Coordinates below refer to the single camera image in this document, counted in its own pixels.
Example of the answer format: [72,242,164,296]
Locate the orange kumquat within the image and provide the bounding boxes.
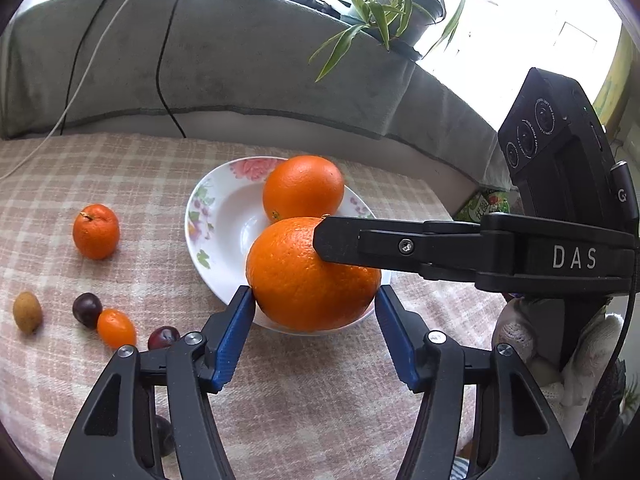
[96,309,137,350]

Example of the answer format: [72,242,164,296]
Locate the dark plum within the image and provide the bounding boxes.
[72,292,103,330]
[148,325,180,350]
[155,415,175,457]

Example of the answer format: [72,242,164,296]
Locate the large orange front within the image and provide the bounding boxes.
[245,217,382,333]

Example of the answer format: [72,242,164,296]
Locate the large orange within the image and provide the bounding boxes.
[245,217,382,333]
[262,155,345,223]

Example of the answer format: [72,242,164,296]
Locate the brown longan fruit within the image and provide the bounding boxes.
[13,292,43,334]

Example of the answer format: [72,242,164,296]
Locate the right gloved hand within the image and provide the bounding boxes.
[491,298,623,444]

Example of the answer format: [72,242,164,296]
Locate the dark plum under gripper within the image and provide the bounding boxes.
[155,415,175,457]

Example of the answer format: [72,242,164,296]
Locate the green snack package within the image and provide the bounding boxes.
[454,190,510,223]

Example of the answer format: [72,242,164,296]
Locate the large orange back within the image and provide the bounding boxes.
[262,155,345,223]

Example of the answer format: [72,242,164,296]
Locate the pink plaid tablecloth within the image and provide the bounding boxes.
[0,131,509,480]

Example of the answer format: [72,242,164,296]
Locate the mandarin with stem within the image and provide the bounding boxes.
[73,204,120,260]

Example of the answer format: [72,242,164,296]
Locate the spider plant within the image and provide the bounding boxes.
[310,0,466,81]

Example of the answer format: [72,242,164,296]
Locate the green fleece cover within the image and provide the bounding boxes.
[1,0,511,188]

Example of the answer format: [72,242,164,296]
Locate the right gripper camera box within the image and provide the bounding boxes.
[498,67,639,233]

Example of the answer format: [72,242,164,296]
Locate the black cable right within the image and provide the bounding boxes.
[155,0,279,140]

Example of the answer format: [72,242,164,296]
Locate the black cable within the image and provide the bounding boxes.
[60,0,124,137]
[155,0,279,140]

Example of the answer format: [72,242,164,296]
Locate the white cable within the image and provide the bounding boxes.
[0,0,147,181]

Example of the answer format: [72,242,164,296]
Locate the black cable left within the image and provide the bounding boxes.
[60,0,124,137]

